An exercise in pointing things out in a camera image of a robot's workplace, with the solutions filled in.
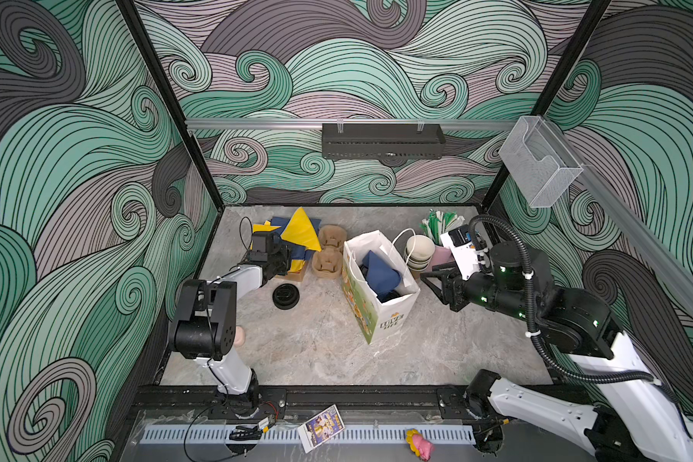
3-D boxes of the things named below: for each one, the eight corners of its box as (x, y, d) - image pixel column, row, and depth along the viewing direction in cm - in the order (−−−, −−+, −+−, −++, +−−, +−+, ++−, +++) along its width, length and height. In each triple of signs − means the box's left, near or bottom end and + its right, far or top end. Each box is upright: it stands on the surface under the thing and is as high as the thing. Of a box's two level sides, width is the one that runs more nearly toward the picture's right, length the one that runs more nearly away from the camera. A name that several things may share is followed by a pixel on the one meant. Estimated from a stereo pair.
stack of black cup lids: (271, 310, 92) (269, 306, 90) (275, 287, 98) (273, 283, 96) (298, 310, 92) (297, 306, 90) (300, 287, 98) (299, 283, 96)
